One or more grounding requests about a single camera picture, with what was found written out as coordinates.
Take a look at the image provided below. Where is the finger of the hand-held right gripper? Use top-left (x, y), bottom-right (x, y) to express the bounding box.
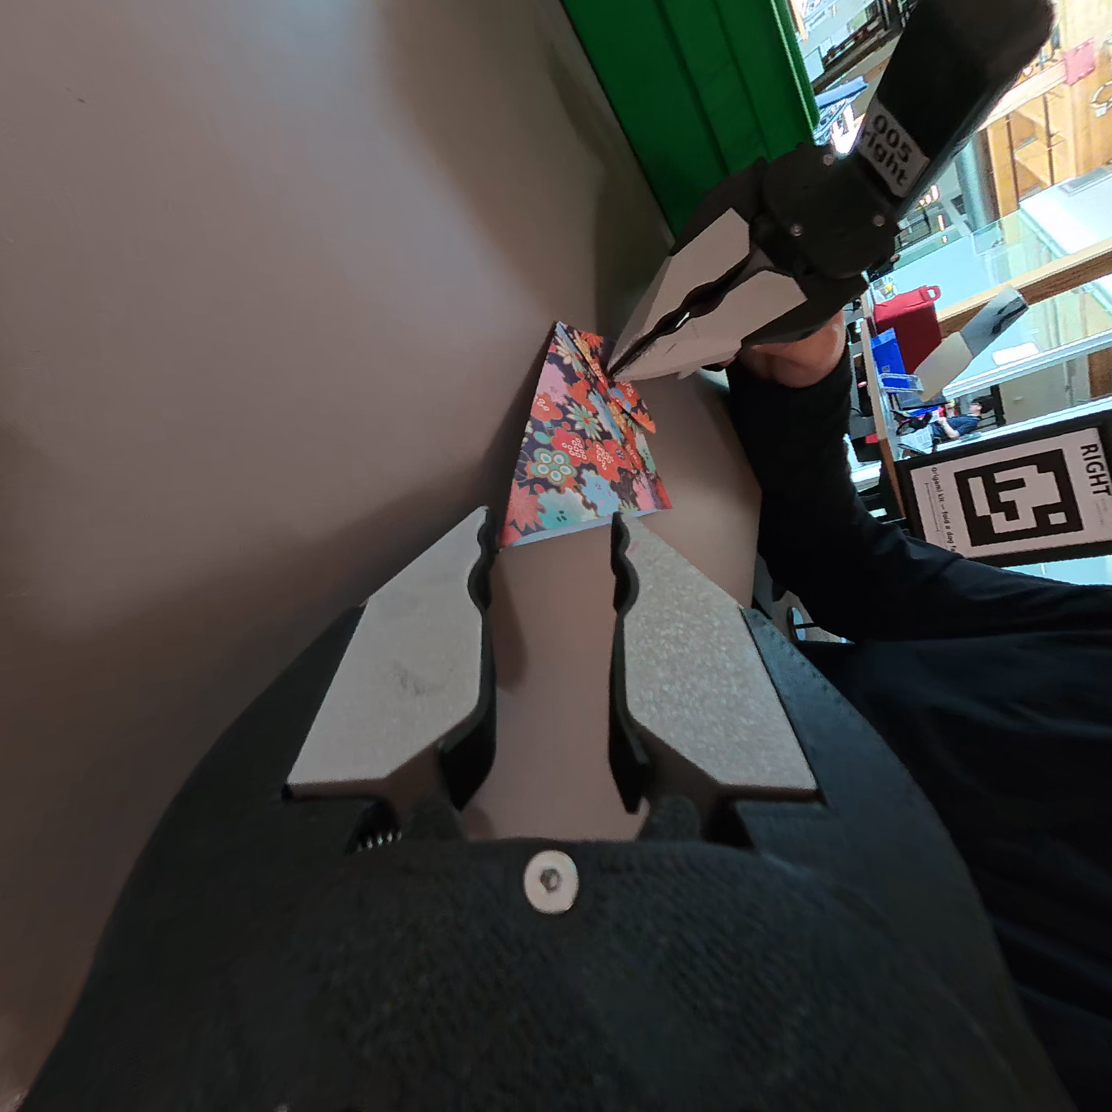
top-left (620, 268), bottom-right (811, 379)
top-left (609, 207), bottom-right (756, 370)

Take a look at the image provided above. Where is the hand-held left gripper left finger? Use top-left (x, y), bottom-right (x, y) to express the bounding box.
top-left (285, 507), bottom-right (499, 808)

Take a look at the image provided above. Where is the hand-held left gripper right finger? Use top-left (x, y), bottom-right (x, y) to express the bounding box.
top-left (607, 512), bottom-right (820, 813)

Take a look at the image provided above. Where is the floral origami paper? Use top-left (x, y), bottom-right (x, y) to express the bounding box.
top-left (497, 320), bottom-right (674, 547)

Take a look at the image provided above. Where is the person's right forearm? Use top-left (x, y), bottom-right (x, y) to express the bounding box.
top-left (725, 344), bottom-right (923, 644)

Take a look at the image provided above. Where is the person's right hand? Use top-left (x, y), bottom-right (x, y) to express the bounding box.
top-left (736, 310), bottom-right (853, 388)

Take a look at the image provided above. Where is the red bin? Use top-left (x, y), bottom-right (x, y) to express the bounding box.
top-left (871, 286), bottom-right (946, 375)

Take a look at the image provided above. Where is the blue bin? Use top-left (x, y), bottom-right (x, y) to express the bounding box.
top-left (870, 328), bottom-right (912, 395)

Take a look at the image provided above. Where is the green board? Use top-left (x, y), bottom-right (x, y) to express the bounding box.
top-left (561, 0), bottom-right (822, 246)

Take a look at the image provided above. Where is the person's dark clothing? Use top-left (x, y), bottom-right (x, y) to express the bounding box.
top-left (756, 538), bottom-right (1112, 1112)

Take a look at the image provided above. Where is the white marker sign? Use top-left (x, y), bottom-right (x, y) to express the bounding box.
top-left (895, 415), bottom-right (1112, 567)

